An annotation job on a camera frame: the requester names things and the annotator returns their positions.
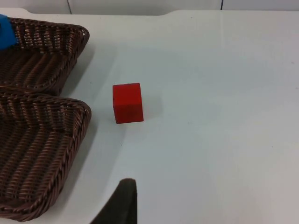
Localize dark brown wicker basket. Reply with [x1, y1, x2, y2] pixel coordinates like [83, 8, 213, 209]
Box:
[0, 92, 92, 222]
[0, 17, 91, 96]

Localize blue cube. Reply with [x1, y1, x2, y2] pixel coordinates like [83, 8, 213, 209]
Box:
[0, 13, 19, 51]

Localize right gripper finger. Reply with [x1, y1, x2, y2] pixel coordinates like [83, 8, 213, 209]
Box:
[90, 178, 138, 224]

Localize red cube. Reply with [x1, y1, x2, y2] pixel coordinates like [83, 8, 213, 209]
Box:
[112, 82, 144, 125]

